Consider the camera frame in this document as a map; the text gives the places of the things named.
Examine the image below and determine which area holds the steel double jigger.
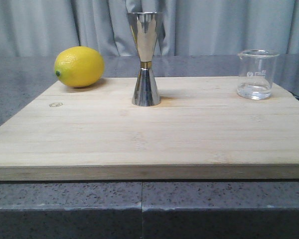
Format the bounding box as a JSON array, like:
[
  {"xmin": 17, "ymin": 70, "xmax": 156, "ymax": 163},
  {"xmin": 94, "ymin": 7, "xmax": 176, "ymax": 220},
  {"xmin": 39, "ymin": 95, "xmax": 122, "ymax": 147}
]
[{"xmin": 128, "ymin": 12, "xmax": 162, "ymax": 107}]

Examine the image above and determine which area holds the grey curtain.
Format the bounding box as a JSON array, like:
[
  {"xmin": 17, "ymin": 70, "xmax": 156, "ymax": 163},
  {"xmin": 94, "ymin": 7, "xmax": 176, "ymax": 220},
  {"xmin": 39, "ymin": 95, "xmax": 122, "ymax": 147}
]
[{"xmin": 0, "ymin": 0, "xmax": 299, "ymax": 57}]

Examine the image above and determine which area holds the clear glass beaker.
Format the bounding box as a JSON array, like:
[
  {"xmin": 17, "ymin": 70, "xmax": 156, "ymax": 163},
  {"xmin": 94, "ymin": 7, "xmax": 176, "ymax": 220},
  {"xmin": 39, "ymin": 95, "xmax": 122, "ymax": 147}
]
[{"xmin": 237, "ymin": 49, "xmax": 280, "ymax": 100}]

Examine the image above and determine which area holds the yellow lemon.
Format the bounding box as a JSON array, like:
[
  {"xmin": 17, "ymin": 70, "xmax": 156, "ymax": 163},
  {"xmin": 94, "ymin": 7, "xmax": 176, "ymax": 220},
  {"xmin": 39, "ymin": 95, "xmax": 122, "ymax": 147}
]
[{"xmin": 54, "ymin": 46, "xmax": 105, "ymax": 88}]

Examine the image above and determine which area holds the light wooden cutting board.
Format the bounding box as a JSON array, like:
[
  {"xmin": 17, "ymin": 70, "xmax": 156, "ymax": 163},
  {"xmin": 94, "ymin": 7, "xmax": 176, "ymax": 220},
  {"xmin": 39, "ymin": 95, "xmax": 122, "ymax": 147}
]
[{"xmin": 0, "ymin": 77, "xmax": 299, "ymax": 181}]

